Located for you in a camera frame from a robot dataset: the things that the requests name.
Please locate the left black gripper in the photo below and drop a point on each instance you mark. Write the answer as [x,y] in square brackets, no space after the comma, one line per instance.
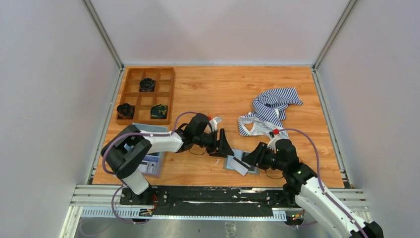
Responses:
[223,149]

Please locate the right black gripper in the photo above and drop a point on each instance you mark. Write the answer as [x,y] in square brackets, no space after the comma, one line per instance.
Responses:
[257,157]

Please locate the grey card holder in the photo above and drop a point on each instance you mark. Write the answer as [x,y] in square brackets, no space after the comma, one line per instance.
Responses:
[240,155]

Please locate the silver grey credit card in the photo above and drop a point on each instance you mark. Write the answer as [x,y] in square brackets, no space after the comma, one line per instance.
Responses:
[239,166]

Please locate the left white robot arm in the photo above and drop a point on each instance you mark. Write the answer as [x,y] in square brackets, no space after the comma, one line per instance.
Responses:
[123,155]

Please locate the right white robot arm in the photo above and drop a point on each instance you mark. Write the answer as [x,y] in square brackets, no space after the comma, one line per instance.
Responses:
[305,189]

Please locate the striped blue white cloth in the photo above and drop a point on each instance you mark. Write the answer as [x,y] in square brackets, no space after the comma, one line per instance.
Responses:
[268,112]

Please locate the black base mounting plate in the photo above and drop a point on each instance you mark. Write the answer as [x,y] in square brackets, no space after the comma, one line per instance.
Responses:
[211,201]

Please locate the light blue box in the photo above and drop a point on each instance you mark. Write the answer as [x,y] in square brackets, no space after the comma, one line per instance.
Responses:
[152,163]

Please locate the blue green rolled belt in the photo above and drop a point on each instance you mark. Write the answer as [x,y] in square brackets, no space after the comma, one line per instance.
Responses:
[159,111]

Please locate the wooden compartment tray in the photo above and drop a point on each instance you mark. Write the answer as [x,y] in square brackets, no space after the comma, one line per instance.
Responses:
[143,101]

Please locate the black rolled belt top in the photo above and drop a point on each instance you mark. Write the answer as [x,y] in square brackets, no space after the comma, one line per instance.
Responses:
[147,85]

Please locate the black rolled belt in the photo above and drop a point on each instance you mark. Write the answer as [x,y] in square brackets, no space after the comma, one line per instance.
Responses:
[125,111]
[147,85]

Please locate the black rolled belt left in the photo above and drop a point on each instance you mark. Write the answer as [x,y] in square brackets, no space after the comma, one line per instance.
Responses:
[125,111]

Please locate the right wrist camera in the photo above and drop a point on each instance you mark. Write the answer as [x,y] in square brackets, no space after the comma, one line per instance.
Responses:
[273,141]

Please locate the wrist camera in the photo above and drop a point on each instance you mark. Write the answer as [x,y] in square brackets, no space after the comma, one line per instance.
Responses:
[213,123]
[273,141]

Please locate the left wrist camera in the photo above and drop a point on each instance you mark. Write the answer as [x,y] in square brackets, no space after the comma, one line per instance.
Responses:
[213,123]

